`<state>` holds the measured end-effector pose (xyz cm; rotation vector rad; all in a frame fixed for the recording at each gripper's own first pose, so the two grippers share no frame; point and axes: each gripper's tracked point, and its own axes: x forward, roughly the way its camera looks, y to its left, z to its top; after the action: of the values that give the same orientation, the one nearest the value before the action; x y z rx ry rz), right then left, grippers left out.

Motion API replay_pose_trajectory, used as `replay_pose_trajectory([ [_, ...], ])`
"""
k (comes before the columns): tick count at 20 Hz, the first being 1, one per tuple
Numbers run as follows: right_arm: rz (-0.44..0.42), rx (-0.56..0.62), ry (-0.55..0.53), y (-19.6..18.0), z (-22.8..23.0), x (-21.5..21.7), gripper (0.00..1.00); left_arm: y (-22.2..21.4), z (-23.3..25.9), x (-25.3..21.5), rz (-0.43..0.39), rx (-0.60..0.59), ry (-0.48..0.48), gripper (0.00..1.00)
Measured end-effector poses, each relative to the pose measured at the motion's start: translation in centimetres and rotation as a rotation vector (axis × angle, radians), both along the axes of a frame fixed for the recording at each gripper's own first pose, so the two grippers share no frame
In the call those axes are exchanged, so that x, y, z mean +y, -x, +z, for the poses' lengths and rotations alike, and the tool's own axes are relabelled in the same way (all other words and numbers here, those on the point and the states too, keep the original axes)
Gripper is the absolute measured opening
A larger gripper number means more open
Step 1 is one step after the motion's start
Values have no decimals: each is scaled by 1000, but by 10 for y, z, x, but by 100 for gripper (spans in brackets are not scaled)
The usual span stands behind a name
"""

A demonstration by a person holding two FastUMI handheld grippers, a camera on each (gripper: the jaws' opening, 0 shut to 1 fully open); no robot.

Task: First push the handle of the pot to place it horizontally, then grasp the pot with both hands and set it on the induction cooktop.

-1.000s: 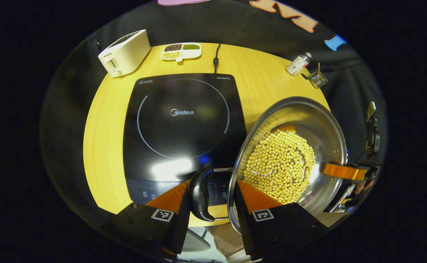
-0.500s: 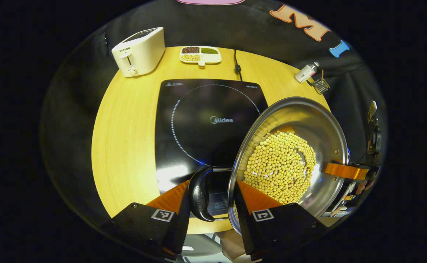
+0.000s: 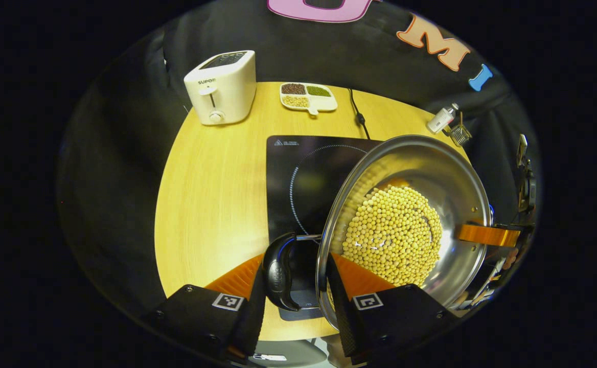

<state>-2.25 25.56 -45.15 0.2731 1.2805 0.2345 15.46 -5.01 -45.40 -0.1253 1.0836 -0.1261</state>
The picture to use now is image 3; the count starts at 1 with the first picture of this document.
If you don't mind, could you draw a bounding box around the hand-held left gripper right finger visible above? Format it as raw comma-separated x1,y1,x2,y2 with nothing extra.
326,253,457,366

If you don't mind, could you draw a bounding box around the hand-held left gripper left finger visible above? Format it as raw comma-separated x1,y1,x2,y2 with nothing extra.
150,253,267,361

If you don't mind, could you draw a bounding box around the steel pot with black handles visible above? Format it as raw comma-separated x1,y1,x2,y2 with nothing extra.
263,134,493,330

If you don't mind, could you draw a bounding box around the pile of soybeans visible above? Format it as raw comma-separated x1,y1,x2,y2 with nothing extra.
342,185,443,287

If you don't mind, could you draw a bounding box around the black induction cooktop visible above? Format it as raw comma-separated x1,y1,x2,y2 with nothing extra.
266,135,386,321

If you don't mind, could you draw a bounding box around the small glass jar with stick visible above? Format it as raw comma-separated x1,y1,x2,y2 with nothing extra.
444,112,473,147

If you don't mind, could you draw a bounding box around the small bottle with red label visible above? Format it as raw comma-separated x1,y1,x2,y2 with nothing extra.
426,103,460,134

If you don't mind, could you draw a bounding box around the black backdrop cloth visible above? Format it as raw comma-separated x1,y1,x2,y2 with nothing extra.
56,0,539,328

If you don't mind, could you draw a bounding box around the white divided dish with beans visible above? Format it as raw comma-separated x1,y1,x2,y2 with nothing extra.
280,82,338,116

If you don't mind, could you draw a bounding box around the white toaster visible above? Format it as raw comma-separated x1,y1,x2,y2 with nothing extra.
184,50,257,126

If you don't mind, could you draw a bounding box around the black power cable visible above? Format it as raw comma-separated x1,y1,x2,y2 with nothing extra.
348,88,372,140

